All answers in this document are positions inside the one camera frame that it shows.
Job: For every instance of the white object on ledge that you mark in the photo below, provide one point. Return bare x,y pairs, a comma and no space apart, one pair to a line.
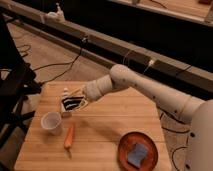
58,15

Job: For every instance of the orange carrot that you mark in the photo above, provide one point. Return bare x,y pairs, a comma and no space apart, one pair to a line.
69,137

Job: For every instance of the blue sponge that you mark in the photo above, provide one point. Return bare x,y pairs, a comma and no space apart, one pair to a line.
137,154

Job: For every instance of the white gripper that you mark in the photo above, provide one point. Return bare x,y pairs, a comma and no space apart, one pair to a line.
93,91

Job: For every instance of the black tripod stand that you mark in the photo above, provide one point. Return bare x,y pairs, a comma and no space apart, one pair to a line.
17,81

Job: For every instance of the red orange plate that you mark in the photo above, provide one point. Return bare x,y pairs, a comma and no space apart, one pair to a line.
127,142

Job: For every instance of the white ceramic cup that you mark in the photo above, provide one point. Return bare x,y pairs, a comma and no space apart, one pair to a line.
51,123

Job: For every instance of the long metal rail ledge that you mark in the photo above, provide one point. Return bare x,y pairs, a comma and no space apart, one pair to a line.
181,47

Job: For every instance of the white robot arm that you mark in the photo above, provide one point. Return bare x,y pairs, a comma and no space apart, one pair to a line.
190,110

